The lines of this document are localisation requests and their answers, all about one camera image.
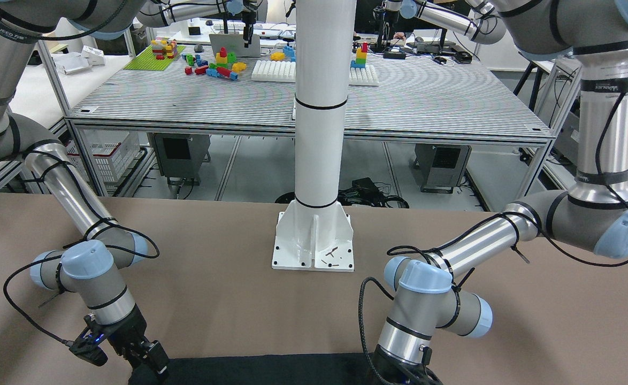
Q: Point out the white plastic basket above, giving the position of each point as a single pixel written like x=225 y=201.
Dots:
x=113 y=152

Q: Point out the black t-shirt with logo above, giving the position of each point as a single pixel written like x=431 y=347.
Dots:
x=317 y=368

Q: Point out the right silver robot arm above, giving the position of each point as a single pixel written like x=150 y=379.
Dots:
x=91 y=266

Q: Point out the white lego baseplate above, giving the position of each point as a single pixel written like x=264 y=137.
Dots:
x=280 y=71

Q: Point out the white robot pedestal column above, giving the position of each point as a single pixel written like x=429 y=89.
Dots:
x=314 y=233

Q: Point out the green lego baseplate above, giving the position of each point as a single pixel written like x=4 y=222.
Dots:
x=147 y=61

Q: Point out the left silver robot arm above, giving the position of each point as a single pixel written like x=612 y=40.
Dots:
x=591 y=215

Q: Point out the striped grey work table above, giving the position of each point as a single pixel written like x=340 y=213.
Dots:
x=417 y=101

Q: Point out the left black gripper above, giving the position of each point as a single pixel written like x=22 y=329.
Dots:
x=386 y=365

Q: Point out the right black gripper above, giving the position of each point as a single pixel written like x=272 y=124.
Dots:
x=130 y=330

